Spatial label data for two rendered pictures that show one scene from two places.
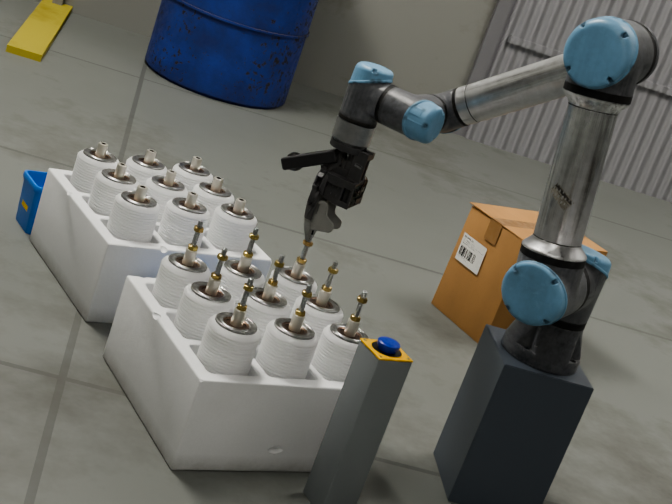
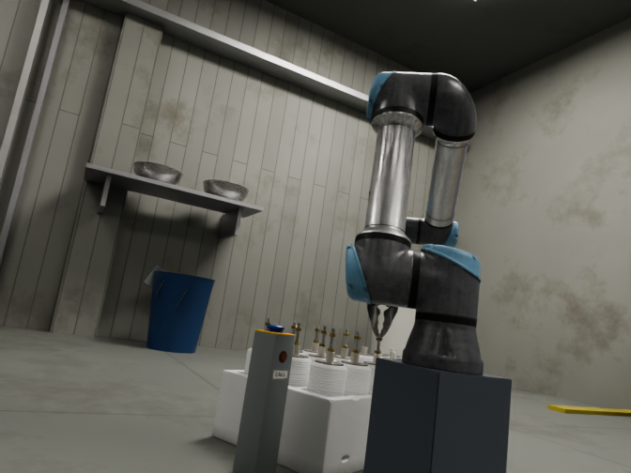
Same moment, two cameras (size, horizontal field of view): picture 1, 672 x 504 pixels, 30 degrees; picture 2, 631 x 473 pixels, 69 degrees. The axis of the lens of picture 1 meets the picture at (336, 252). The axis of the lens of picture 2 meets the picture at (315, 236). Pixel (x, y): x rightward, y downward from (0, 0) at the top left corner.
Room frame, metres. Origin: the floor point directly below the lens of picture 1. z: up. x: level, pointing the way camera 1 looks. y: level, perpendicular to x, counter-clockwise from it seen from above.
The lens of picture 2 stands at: (1.73, -1.23, 0.36)
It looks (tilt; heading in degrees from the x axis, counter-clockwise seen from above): 10 degrees up; 74
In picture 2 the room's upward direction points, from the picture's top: 8 degrees clockwise
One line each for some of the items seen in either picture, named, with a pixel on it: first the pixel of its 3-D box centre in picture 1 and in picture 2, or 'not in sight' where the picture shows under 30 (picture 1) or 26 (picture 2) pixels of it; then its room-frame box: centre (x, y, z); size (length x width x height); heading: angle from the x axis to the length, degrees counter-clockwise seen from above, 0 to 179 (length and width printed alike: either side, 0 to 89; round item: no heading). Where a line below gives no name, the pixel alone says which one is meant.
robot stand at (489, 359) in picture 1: (509, 422); (434, 450); (2.24, -0.43, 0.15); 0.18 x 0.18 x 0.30; 11
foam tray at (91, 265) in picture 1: (148, 249); not in sight; (2.61, 0.40, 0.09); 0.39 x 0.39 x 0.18; 37
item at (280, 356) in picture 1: (278, 373); (289, 389); (2.07, 0.02, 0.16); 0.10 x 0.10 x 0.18
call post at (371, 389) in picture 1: (356, 429); (265, 401); (1.97, -0.14, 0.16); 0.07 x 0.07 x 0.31; 35
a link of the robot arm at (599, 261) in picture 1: (570, 278); (444, 281); (2.23, -0.42, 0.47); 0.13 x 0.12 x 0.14; 154
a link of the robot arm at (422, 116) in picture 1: (414, 115); (397, 229); (2.30, -0.05, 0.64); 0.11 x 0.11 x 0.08; 64
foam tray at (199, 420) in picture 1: (241, 373); (313, 414); (2.16, 0.09, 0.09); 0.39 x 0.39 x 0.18; 35
